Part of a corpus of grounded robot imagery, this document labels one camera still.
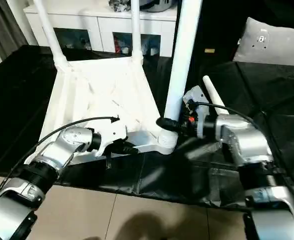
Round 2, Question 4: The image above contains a white plastic table top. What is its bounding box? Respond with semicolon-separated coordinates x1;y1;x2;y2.
24;55;179;167

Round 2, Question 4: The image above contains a white plastic table leg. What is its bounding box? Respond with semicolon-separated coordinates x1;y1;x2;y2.
33;0;70;72
130;0;144;65
164;0;203;133
202;75;231;117

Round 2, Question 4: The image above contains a black cabinet with yellow label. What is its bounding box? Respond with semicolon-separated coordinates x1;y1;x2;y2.
176;0;250;63

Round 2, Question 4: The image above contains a black table mat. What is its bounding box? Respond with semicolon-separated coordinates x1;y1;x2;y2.
0;45;294;211

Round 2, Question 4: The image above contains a grey cushion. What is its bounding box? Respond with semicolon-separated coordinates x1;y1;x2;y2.
233;17;294;68

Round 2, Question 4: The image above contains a black gear on cabinet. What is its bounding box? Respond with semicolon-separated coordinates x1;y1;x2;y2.
109;0;181;14

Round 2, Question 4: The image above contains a white glass-door cabinet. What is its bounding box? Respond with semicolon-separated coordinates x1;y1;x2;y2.
24;0;179;57

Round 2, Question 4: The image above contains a grey curtain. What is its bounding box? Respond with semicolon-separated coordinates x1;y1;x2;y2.
0;0;28;62

